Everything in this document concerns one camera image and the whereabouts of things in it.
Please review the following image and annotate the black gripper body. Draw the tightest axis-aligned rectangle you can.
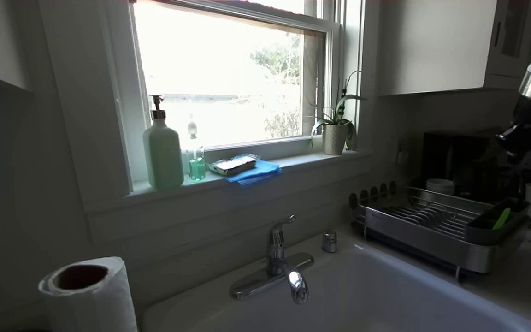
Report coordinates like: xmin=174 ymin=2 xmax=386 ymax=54
xmin=495 ymin=93 xmax=531 ymax=161

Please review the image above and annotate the black coffee maker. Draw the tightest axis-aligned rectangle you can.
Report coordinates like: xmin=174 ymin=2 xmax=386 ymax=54
xmin=420 ymin=130 xmax=525 ymax=202

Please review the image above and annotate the dark cutlery holder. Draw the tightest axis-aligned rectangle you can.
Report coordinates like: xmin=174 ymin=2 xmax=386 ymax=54
xmin=464 ymin=200 xmax=531 ymax=248

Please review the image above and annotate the wide white upper cabinet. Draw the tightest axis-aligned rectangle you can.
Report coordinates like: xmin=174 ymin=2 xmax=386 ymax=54
xmin=374 ymin=0 xmax=501 ymax=104

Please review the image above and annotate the steel dish rack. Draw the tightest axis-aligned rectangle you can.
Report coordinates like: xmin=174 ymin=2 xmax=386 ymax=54
xmin=348 ymin=181 xmax=531 ymax=283

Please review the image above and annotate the potted plant white pot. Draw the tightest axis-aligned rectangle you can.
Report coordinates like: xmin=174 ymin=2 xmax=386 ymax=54
xmin=309 ymin=69 xmax=364 ymax=157

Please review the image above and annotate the silver sink cap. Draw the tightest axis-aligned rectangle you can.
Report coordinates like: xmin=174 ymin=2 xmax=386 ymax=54
xmin=320 ymin=229 xmax=340 ymax=255

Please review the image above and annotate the white sink basin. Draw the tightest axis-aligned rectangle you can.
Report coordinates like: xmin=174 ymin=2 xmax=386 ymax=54
xmin=141 ymin=237 xmax=531 ymax=332

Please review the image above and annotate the chrome faucet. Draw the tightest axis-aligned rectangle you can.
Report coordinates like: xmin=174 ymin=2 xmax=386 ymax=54
xmin=228 ymin=213 xmax=316 ymax=305

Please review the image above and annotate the black sponge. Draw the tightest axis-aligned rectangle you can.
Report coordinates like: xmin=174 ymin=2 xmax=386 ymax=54
xmin=208 ymin=154 xmax=259 ymax=180

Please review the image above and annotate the small green bottle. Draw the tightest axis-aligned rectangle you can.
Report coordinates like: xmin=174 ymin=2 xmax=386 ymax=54
xmin=185 ymin=121 xmax=209 ymax=183

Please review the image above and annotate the green soap dispenser bottle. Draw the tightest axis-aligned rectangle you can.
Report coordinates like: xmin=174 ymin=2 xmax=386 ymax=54
xmin=141 ymin=93 xmax=185 ymax=192

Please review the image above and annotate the paper towel roll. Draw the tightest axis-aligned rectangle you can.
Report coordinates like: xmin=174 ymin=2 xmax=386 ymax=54
xmin=36 ymin=255 xmax=139 ymax=332

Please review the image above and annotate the white wall outlet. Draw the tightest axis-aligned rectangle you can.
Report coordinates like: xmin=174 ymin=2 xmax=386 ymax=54
xmin=392 ymin=145 xmax=409 ymax=167

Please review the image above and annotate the window with white frame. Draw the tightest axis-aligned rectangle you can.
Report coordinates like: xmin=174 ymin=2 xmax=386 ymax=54
xmin=125 ymin=0 xmax=364 ymax=192

